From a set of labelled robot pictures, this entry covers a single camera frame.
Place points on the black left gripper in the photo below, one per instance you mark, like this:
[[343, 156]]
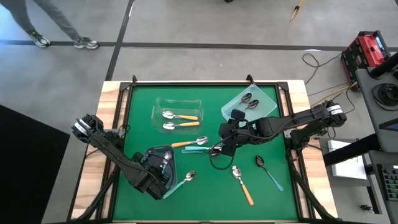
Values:
[[152, 183]]

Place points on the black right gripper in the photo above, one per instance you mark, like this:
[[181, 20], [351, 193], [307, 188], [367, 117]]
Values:
[[239, 132]]

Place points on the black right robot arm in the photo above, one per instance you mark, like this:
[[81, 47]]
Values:
[[295, 119]]

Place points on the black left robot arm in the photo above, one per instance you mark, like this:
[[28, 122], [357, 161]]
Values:
[[109, 149]]

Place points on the grey-blue plastic bin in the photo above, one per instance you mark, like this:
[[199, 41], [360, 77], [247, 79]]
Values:
[[173, 179]]

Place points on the clear plastic bin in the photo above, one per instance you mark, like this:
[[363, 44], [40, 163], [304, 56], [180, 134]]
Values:
[[186, 104]]

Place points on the translucent white plastic bin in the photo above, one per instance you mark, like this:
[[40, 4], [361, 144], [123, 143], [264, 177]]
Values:
[[264, 107]]

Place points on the green table mat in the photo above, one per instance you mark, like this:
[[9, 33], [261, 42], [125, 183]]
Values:
[[202, 202]]

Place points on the wooden table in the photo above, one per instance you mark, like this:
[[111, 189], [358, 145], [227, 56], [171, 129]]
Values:
[[107, 96]]

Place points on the black floor mat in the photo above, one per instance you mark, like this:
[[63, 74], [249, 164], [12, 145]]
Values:
[[31, 171]]

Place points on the black diagonal strut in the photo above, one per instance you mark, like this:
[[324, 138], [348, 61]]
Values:
[[351, 149]]

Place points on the white box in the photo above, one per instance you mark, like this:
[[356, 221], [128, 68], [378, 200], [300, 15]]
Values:
[[348, 169]]

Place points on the grey cart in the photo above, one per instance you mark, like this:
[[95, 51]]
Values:
[[367, 93]]

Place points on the grey desk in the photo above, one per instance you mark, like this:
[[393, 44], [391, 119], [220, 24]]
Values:
[[376, 202]]

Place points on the red power unit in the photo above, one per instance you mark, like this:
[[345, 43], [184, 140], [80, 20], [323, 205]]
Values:
[[368, 49]]

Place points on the dark tablet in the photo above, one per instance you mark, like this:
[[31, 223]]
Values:
[[392, 126]]

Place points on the black keyboard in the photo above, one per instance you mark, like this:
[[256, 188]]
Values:
[[391, 183]]

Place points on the black pole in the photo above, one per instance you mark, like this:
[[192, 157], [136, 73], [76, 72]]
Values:
[[385, 65]]

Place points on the person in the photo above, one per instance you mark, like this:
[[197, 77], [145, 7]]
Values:
[[56, 15]]

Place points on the black table frame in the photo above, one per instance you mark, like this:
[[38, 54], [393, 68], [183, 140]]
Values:
[[202, 83]]

